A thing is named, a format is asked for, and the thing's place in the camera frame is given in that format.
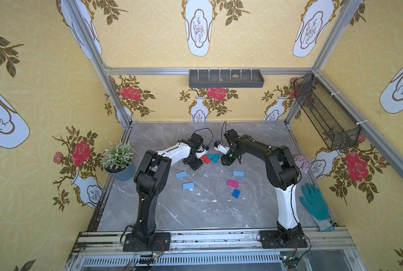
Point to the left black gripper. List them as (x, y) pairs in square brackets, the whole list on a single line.
[(194, 161)]

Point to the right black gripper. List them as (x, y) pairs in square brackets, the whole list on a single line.
[(228, 158)]

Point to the red rectangular block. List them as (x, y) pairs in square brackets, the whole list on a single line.
[(205, 159)]

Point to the teal rectangular block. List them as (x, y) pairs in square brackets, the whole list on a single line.
[(216, 158)]

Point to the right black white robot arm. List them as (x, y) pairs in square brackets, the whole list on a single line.
[(281, 172)]

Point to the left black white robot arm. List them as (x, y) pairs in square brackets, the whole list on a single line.
[(151, 178)]

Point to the upper left light blue block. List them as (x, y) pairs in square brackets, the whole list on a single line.
[(181, 175)]

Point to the light blue block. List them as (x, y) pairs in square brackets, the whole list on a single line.
[(189, 185), (181, 175), (238, 174)]

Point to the right light blue block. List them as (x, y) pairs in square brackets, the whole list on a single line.
[(238, 174)]

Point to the lower left light blue block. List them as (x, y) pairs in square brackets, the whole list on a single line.
[(189, 185)]

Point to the magenta rectangular block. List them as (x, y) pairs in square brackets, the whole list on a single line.
[(232, 183)]

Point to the dark blue square block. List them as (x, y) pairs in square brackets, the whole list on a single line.
[(236, 193)]

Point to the pink flower bouquet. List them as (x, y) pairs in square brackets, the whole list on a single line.
[(303, 163)]

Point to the potted white green plant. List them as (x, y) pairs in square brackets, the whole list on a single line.
[(117, 161)]

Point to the teal work glove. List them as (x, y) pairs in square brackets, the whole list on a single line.
[(313, 201)]

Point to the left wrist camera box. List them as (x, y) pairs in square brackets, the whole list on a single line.
[(201, 151)]

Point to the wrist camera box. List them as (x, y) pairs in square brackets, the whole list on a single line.
[(201, 151), (219, 146)]

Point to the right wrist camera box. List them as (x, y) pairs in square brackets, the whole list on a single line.
[(219, 146)]

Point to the grey wall shelf tray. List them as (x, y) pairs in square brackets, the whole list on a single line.
[(226, 78)]

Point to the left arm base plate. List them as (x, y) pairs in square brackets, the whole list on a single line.
[(159, 242)]

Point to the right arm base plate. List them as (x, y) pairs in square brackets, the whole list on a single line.
[(279, 241)]

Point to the black wire mesh basket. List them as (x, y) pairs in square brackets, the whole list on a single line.
[(333, 123)]

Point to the aluminium front rail frame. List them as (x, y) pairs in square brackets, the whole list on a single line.
[(314, 251)]

